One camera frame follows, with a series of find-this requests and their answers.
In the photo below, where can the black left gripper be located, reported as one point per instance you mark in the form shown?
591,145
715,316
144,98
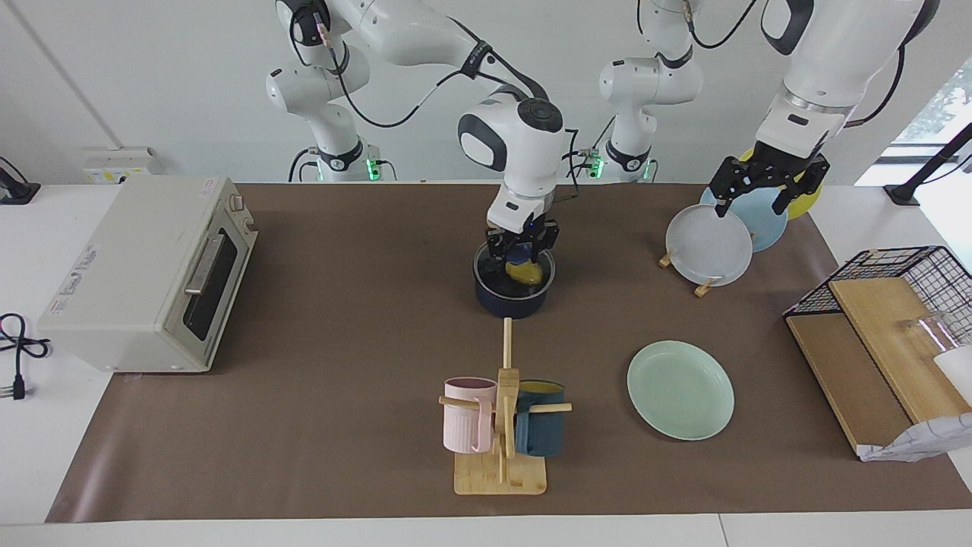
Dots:
778,167

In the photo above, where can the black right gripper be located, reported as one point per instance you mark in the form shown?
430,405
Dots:
524,234

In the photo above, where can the yellow lemon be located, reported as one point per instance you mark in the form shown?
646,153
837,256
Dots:
525,272

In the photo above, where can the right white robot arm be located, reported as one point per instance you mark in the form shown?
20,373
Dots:
524,152

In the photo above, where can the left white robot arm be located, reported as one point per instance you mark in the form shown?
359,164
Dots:
828,61

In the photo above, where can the light blue plate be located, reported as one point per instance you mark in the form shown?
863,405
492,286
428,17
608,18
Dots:
763,228

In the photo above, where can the yellow plate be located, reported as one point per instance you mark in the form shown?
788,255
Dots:
809,201

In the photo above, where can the grey plate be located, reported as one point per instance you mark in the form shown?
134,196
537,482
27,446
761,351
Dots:
710,245

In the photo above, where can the wooden plate rack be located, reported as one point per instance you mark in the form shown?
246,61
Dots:
702,289

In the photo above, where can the light green plate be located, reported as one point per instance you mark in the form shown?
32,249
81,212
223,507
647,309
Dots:
680,391

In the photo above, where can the pink ribbed mug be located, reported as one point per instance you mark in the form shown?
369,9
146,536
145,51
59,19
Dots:
463,425

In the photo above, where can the dark teal mug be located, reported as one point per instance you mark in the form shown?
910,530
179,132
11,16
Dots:
543,437

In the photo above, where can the wooden board shelf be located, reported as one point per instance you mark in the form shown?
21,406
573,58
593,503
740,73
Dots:
850,372

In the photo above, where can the clear glass cup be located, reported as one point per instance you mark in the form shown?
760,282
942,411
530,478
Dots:
930,330

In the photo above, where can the wooden mug tree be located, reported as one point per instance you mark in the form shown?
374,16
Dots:
501,479

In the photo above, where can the brown table mat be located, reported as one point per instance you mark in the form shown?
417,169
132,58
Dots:
342,395

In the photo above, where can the white cup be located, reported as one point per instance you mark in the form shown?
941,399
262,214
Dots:
958,372

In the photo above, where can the white patterned cloth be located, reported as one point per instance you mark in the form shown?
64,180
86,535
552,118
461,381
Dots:
926,441

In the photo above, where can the beige toaster oven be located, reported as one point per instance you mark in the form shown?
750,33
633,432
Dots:
129,273

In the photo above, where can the black desk clamp base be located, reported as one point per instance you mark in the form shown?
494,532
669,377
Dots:
19,191

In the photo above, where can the white wall socket box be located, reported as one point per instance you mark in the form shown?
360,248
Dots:
114,165

